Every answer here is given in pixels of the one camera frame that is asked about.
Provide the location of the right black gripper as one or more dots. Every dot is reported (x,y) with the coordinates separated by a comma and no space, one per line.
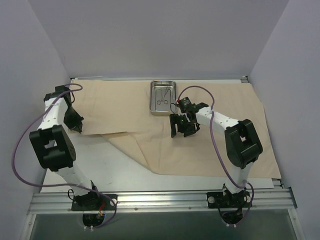
(183,123)

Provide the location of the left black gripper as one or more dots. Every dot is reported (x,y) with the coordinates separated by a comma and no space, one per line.
(74,120)

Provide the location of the stainless steel instrument tray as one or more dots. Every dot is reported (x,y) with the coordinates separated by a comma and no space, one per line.
(171,97)

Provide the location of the beige cloth surgical kit wrap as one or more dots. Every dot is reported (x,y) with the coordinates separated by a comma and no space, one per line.
(119,111)

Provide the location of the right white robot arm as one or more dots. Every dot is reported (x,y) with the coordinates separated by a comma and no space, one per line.
(243,146)

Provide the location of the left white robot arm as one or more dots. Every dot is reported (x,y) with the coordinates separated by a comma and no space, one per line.
(52,145)

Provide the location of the steel surgical scissors forceps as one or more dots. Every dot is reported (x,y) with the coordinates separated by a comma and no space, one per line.
(160,95)

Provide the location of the back aluminium rail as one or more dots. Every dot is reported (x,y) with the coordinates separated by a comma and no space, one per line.
(159,78)

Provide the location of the aluminium rail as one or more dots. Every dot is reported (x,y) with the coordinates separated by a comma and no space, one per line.
(152,202)
(159,78)
(280,190)

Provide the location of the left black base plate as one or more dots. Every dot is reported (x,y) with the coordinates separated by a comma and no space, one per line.
(93,202)

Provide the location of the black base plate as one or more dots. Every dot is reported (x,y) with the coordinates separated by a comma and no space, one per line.
(226,200)
(93,202)

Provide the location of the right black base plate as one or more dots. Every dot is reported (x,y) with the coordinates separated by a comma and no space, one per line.
(226,200)

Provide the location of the front aluminium rail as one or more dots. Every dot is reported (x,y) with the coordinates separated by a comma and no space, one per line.
(152,202)

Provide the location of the right side aluminium rail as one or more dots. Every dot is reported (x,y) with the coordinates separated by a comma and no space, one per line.
(280,190)

